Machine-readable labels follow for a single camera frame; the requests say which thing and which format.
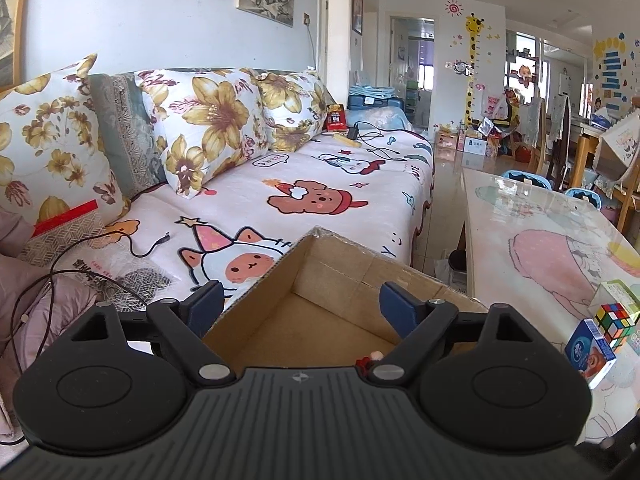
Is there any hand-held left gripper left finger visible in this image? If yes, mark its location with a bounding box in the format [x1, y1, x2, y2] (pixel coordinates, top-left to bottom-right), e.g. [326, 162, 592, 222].
[70, 280, 236, 386]

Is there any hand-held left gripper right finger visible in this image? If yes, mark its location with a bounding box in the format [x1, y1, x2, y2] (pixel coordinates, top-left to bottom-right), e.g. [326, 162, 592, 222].
[367, 282, 533, 383]

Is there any brown cardboard box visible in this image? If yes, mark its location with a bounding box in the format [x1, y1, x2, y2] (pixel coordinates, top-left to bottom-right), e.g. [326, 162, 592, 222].
[202, 226, 488, 376]

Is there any small dark bin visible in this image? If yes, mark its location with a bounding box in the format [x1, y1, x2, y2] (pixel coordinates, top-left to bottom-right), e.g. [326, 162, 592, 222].
[447, 249, 468, 286]

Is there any clear bag with dark cloth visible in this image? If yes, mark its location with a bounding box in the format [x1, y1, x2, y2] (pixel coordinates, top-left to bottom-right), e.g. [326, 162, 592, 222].
[70, 255, 181, 311]

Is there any sofa with cartoon cover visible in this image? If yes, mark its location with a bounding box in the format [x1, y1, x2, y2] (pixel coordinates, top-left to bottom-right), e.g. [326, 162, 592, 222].
[0, 65, 436, 441]

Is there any patterned box with red stripe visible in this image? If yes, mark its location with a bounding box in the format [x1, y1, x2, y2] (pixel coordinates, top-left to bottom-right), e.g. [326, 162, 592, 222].
[17, 199, 108, 266]

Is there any pink jacket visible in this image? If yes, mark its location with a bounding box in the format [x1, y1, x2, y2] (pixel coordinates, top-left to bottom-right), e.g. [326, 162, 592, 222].
[0, 210, 101, 441]

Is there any blue stool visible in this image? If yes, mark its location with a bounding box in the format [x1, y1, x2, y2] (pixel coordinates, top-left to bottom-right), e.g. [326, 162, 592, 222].
[565, 187, 603, 208]
[501, 170, 553, 192]

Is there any pile of toy packages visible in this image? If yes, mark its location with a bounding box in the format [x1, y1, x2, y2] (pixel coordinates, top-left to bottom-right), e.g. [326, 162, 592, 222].
[435, 87, 521, 161]

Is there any grey patterned cushion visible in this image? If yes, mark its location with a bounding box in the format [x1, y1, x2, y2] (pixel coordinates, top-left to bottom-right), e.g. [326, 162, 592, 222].
[89, 72, 168, 201]

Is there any small blue box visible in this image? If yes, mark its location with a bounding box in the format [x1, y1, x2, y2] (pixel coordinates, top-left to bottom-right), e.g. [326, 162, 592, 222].
[565, 319, 617, 390]

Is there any dark blue suitcase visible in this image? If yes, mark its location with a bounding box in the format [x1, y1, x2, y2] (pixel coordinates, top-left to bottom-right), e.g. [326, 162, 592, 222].
[348, 92, 406, 111]

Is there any rubik's cube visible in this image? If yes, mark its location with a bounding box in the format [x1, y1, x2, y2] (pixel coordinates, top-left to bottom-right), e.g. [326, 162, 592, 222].
[595, 302, 638, 352]

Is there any green and white box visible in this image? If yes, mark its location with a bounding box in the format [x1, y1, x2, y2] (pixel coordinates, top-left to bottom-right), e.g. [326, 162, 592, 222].
[587, 280, 640, 321]

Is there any large floral cushion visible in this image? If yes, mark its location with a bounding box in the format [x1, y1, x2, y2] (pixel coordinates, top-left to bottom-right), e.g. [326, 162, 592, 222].
[0, 52, 131, 241]

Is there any wooden dining table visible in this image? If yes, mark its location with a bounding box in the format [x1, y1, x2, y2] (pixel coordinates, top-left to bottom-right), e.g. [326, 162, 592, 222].
[567, 120, 608, 191]

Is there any white cloth covered box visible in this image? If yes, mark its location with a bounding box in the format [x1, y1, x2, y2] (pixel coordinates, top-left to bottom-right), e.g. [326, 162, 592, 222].
[597, 110, 640, 183]

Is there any large wooden framed picture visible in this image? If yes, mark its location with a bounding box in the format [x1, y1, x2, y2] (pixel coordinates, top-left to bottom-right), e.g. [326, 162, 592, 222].
[0, 0, 33, 93]

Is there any long black cable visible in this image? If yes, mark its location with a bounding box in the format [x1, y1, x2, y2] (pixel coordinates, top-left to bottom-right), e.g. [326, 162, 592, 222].
[10, 230, 173, 376]

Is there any black charger with cable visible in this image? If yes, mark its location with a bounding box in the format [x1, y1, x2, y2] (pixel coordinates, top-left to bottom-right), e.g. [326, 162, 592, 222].
[349, 122, 401, 161]

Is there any giraffe height wall sticker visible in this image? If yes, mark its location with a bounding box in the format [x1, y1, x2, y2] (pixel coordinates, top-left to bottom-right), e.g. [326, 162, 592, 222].
[464, 12, 490, 126]

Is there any blue paper wall display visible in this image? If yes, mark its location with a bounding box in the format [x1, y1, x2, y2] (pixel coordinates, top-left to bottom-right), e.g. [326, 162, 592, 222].
[592, 35, 631, 101]

